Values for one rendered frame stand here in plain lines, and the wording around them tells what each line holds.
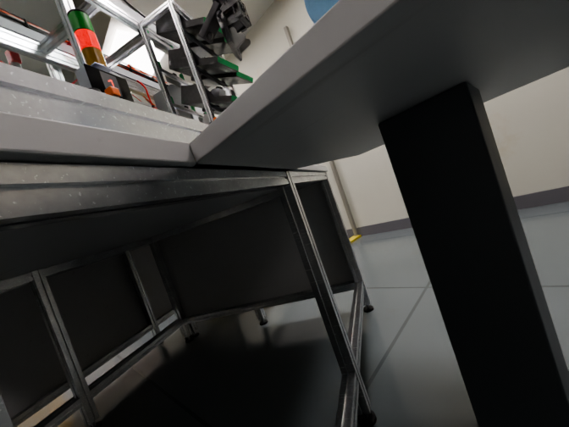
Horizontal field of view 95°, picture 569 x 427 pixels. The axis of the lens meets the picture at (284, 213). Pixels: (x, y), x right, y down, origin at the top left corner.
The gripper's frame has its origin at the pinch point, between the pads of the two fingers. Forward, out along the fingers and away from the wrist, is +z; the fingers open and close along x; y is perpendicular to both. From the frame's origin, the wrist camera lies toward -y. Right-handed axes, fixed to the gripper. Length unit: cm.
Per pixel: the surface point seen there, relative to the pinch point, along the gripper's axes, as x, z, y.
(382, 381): 11, 123, 8
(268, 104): -57, 40, 20
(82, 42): -26.4, -9.0, -31.1
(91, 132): -64, 38, 6
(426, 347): 27, 123, 26
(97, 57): -24.9, -4.8, -29.5
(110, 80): -23.9, 1.8, -29.2
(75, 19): -26.3, -15.2, -30.8
